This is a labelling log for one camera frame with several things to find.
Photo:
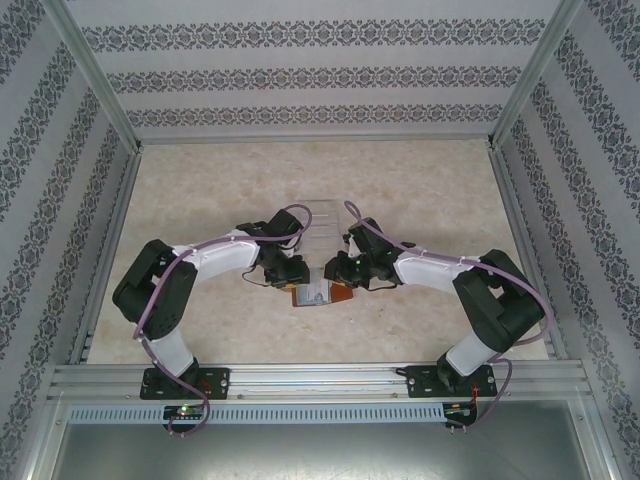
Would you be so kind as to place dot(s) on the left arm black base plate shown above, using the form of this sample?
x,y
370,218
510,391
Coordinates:
x,y
217,382

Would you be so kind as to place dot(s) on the aluminium frame post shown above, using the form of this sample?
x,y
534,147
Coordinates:
x,y
95,80
535,75

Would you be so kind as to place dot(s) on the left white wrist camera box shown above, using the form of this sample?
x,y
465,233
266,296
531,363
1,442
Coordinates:
x,y
299,245

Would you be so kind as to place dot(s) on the aluminium mounting rail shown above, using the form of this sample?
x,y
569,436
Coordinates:
x,y
320,382

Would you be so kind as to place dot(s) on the aluminium table side rail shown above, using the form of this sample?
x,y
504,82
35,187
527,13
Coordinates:
x,y
520,235
115,225

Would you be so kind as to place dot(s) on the grey sheet metal panel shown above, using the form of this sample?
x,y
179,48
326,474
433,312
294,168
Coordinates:
x,y
320,452

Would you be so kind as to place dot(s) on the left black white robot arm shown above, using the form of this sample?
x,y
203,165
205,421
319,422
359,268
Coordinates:
x,y
215,255

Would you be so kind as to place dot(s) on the clear acrylic card organizer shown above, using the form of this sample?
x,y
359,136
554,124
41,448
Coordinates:
x,y
325,225

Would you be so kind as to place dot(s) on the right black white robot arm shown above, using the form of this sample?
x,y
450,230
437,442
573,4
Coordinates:
x,y
425,267

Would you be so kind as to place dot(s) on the brown leather card holder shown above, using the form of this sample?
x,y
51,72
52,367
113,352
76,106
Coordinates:
x,y
345,296

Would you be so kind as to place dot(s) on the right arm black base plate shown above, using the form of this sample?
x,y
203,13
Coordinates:
x,y
422,382

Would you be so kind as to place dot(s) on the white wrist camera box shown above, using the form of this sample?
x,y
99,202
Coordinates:
x,y
352,247
299,245

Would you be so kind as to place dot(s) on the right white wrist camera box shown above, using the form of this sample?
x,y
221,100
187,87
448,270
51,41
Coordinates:
x,y
352,247

